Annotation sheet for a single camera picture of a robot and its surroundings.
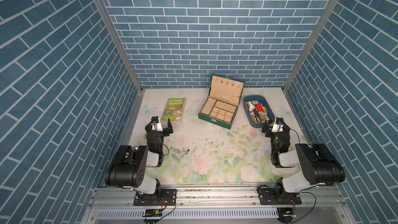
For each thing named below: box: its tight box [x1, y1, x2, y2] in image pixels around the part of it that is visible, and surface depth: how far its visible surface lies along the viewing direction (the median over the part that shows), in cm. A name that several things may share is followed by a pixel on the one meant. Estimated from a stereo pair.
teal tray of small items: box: [243, 94, 276, 129], surface depth 107 cm
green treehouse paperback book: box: [161, 98, 186, 124], surface depth 107 cm
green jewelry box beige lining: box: [197, 73, 246, 130], surface depth 104 cm
